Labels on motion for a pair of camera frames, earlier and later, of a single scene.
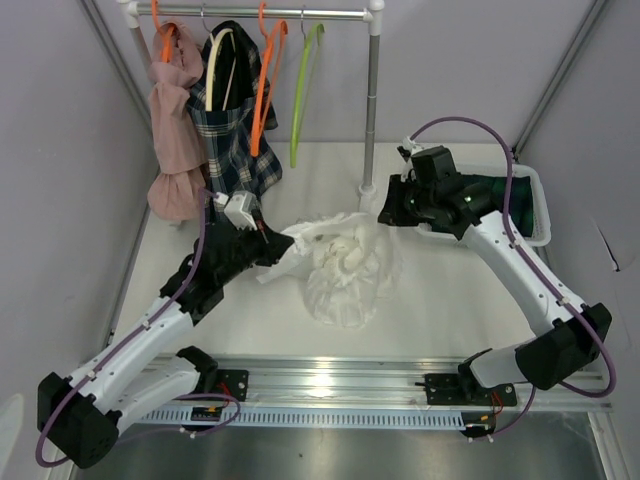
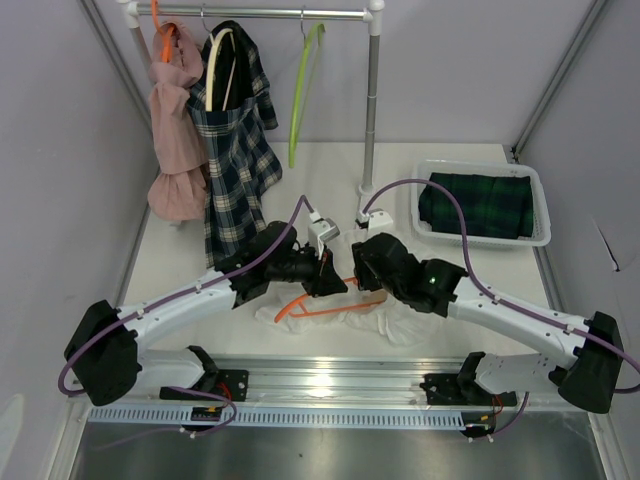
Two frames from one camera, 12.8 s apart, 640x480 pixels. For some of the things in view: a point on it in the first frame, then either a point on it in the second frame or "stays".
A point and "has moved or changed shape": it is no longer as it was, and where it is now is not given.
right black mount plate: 462,389 stays
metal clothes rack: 372,13 stays
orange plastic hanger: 267,76 → 295,308
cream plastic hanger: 210,65 stays
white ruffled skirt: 345,263 has moved or changed shape
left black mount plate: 232,383 stays
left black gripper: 273,246 → 328,282
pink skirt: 180,174 stays
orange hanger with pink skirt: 167,34 stays
